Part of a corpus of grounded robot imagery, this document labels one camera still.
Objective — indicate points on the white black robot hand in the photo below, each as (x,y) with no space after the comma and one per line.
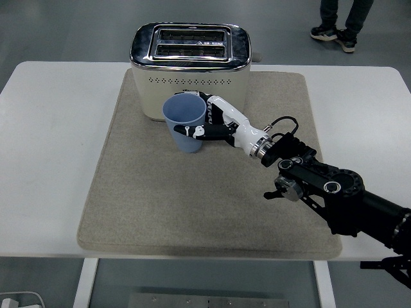
(245,133)

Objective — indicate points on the blue ribbed plastic cup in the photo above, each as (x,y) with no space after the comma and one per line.
(187,142)

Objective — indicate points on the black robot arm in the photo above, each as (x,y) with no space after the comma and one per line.
(343,189)

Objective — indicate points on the cream and chrome toaster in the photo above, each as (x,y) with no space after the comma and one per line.
(192,72)

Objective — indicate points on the beige fabric table mat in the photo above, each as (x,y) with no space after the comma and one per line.
(192,199)

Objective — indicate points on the person with dark shoes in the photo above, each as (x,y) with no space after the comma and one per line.
(356,19)

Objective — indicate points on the white table leg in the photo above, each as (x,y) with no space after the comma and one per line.
(85,282)
(325,285)

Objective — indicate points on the grey metal plate with screws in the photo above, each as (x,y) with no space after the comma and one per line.
(208,301)

